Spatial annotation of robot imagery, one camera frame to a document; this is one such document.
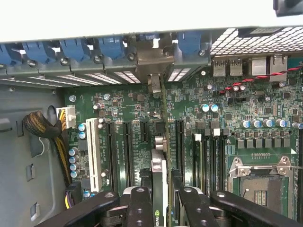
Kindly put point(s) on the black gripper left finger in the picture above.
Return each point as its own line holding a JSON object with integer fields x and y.
{"x": 139, "y": 210}

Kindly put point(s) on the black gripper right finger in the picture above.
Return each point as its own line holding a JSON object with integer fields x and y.
{"x": 201, "y": 211}

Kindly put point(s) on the black RAM slot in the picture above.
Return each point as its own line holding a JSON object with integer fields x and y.
{"x": 300, "y": 177}
{"x": 224, "y": 162}
{"x": 207, "y": 164}
{"x": 216, "y": 162}

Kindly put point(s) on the CPU socket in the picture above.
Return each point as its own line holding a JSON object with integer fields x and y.
{"x": 260, "y": 189}

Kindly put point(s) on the black power connector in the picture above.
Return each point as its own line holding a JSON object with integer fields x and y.
{"x": 74, "y": 191}

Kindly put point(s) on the white expansion slot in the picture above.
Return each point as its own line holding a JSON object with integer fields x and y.
{"x": 93, "y": 154}

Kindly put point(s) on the short black expansion slot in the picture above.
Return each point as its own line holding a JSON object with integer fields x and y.
{"x": 144, "y": 132}

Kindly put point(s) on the locking lever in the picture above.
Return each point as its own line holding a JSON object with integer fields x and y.
{"x": 297, "y": 167}

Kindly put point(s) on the green motherboard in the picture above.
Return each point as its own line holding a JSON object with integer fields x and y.
{"x": 189, "y": 104}

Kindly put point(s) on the white power connector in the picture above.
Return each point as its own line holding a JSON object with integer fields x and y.
{"x": 69, "y": 117}

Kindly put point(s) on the silver USB port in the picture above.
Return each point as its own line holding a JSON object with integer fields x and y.
{"x": 236, "y": 67}
{"x": 219, "y": 68}

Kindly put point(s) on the silver video port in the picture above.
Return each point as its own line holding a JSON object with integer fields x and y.
{"x": 259, "y": 67}

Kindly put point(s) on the silver ethernet port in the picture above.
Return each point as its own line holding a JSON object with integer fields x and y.
{"x": 278, "y": 68}

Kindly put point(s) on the blue card retention clip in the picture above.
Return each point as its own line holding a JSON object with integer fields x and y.
{"x": 38, "y": 50}
{"x": 189, "y": 42}
{"x": 111, "y": 46}
{"x": 146, "y": 37}
{"x": 7, "y": 55}
{"x": 74, "y": 48}

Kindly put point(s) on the black open PC case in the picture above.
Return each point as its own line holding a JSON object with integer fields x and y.
{"x": 23, "y": 71}

